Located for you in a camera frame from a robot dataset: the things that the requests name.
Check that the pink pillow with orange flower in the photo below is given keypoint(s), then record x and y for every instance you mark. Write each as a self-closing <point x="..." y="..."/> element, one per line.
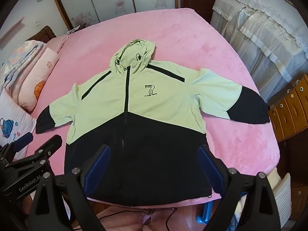
<point x="41" y="72"/>

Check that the green and black hooded jacket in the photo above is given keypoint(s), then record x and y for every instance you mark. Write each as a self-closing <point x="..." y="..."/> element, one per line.
<point x="156" y="105"/>

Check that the dark wooden headboard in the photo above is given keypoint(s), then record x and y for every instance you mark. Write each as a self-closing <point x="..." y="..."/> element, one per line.
<point x="45" y="32"/>

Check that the small blue white box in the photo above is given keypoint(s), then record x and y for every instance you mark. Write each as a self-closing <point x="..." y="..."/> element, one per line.
<point x="73" y="30"/>

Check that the furniture under white lace cover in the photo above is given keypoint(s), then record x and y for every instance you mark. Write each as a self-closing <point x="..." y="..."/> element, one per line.
<point x="264" y="28"/>

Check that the folded floral quilt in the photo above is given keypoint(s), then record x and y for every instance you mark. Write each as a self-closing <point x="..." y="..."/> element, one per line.
<point x="21" y="53"/>

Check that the blue plastic stool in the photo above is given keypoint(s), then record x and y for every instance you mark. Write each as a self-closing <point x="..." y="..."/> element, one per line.
<point x="204" y="215"/>

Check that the white woven seat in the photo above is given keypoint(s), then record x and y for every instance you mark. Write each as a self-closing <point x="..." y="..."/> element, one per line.
<point x="282" y="195"/>

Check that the plain pink pillow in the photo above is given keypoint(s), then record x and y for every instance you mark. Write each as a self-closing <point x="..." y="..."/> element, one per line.
<point x="60" y="42"/>

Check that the pink bed blanket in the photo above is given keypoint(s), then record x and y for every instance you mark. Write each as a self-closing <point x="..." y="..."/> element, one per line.
<point x="192" y="41"/>

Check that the white cartoon print pillow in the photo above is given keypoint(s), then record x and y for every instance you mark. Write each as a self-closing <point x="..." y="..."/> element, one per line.
<point x="14" y="115"/>

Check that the floral sliding door wardrobe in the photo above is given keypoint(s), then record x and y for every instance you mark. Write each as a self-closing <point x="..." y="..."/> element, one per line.
<point x="108" y="0"/>

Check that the white wall shelf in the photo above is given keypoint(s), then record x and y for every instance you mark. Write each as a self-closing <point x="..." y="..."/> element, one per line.
<point x="12" y="32"/>

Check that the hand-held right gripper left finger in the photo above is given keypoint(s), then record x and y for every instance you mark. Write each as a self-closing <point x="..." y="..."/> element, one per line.
<point x="98" y="168"/>

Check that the wooden drawer cabinet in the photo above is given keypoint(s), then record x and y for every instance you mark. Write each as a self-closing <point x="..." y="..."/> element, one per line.
<point x="293" y="110"/>

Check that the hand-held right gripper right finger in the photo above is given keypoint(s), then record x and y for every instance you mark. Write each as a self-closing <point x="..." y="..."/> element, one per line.
<point x="209" y="170"/>

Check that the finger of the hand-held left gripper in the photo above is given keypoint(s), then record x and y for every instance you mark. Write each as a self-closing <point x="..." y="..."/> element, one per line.
<point x="51" y="144"/>
<point x="24" y="139"/>

